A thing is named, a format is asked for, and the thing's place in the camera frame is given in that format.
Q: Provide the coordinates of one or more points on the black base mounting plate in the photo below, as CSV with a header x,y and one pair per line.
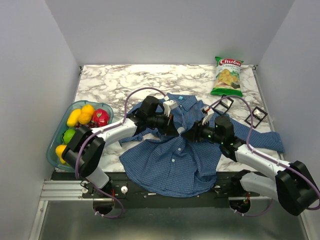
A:
x,y
133,196

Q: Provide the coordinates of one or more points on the green cassava chips bag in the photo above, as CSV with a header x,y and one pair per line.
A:
x,y
227,77

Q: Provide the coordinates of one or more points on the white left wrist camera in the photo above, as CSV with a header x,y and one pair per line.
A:
x,y
168,105

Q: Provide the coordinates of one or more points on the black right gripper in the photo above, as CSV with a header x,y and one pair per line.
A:
x,y
196,131

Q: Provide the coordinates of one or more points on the yellow mango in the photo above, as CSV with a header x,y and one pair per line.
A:
x,y
73,118

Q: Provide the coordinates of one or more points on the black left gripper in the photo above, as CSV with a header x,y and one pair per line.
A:
x,y
171,130

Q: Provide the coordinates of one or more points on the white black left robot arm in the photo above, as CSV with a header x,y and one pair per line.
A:
x,y
84,151

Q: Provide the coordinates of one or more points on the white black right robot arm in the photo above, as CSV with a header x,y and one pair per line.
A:
x,y
289,183

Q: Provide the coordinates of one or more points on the teal plastic fruit basket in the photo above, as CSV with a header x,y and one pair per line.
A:
x,y
51,156

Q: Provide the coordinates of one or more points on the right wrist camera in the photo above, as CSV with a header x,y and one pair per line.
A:
x,y
208,112

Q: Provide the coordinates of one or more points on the blue checked shirt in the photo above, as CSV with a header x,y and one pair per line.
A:
x,y
175,167

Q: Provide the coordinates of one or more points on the yellow pear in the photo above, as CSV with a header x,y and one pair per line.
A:
x,y
58,151

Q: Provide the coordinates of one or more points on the aluminium frame rail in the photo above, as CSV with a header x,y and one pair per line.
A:
x,y
54,190

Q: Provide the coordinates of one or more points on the orange fruit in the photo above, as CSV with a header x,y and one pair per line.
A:
x,y
84,118
88,109

